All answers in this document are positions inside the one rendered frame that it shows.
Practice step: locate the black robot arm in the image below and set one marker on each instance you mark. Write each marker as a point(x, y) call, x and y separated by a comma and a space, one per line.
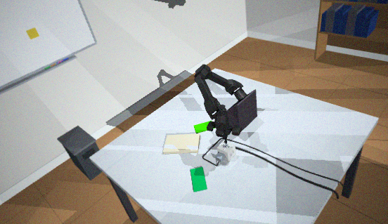
point(211, 103)

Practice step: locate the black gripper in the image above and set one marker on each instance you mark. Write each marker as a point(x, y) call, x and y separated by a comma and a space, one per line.
point(234, 130)

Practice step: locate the bright green flat block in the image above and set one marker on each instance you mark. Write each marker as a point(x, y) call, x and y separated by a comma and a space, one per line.
point(201, 127)

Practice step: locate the green rectangular block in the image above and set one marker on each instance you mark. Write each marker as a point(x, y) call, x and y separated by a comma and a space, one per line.
point(198, 179)

